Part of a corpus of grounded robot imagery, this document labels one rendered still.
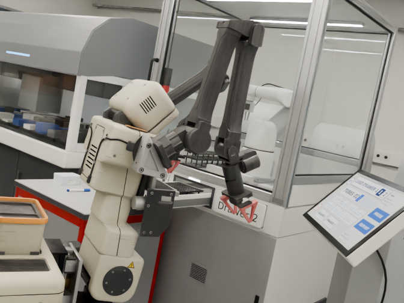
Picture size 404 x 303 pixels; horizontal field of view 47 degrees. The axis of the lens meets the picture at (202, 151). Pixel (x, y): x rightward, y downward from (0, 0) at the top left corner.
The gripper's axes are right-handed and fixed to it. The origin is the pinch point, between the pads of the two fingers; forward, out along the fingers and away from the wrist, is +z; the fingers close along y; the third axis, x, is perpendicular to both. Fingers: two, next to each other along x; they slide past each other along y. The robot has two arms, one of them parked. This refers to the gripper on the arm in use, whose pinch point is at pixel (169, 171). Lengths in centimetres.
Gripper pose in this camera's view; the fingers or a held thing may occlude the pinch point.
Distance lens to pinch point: 230.9
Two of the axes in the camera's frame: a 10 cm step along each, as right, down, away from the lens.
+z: -2.4, 9.6, 1.2
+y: -7.4, -1.0, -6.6
